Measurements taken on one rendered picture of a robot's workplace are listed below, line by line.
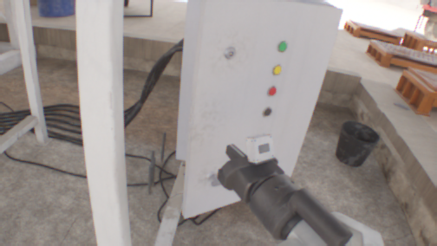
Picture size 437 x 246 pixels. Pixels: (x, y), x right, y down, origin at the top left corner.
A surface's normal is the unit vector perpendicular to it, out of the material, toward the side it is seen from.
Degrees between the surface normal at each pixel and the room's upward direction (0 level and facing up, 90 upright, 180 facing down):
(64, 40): 90
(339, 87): 90
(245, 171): 0
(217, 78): 90
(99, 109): 81
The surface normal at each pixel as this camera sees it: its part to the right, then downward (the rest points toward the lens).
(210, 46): 0.48, 0.51
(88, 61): -0.11, 0.36
